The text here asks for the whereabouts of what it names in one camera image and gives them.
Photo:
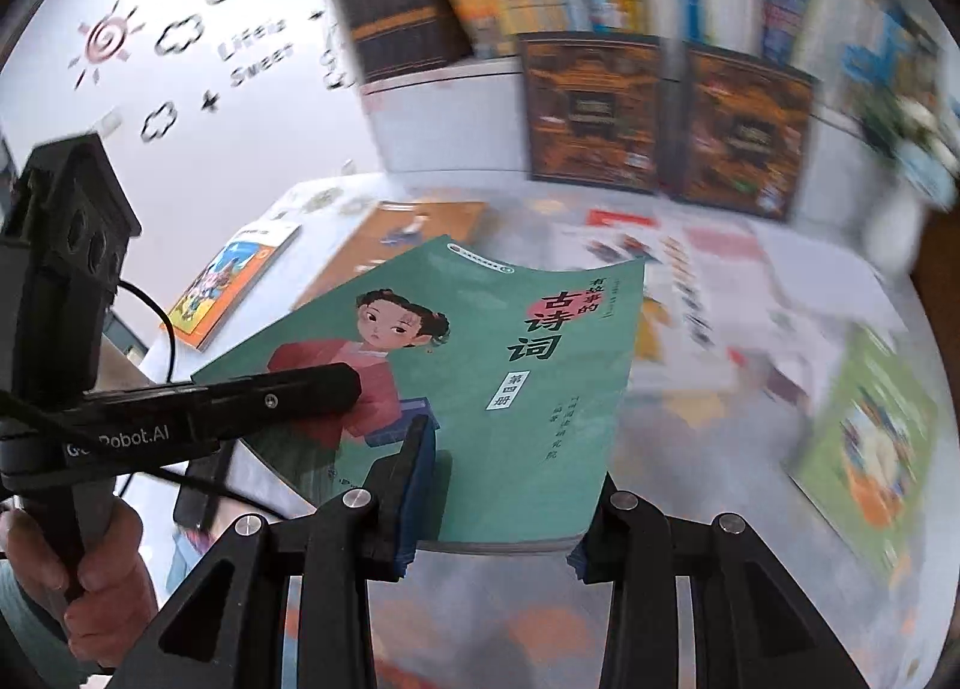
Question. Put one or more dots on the black star wall decal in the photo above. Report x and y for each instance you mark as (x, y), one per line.
(210, 103)

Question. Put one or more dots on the green desert picture book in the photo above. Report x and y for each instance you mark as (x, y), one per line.
(862, 449)

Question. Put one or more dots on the white wall socket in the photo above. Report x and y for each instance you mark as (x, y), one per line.
(109, 123)

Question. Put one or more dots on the teal poetry book girl cover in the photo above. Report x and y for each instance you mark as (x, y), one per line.
(487, 374)

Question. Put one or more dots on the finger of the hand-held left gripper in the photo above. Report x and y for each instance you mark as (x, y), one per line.
(202, 490)
(285, 397)

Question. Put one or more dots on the dark ornate boxed book set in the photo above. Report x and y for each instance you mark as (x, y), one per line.
(592, 112)
(742, 134)

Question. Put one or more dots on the orange cartoon cover book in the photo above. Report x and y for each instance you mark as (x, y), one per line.
(225, 284)

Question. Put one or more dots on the person's left hand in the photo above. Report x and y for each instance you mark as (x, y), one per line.
(105, 584)

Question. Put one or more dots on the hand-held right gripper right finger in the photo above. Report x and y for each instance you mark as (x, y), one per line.
(622, 531)

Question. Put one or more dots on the white book pink blotch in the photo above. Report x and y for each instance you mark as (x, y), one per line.
(712, 243)

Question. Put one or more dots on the brown cover book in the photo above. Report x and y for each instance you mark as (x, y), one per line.
(405, 232)

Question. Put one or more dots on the black boxed volumes orange band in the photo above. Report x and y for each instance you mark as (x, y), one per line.
(397, 14)

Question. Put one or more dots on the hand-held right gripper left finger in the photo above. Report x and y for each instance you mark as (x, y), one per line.
(416, 494)

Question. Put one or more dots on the person's left forearm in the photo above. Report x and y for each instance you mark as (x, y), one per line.
(22, 636)

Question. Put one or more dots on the white bookshelf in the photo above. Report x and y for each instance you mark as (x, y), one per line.
(442, 127)

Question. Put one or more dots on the black wall lettering decal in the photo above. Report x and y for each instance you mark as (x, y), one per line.
(255, 56)

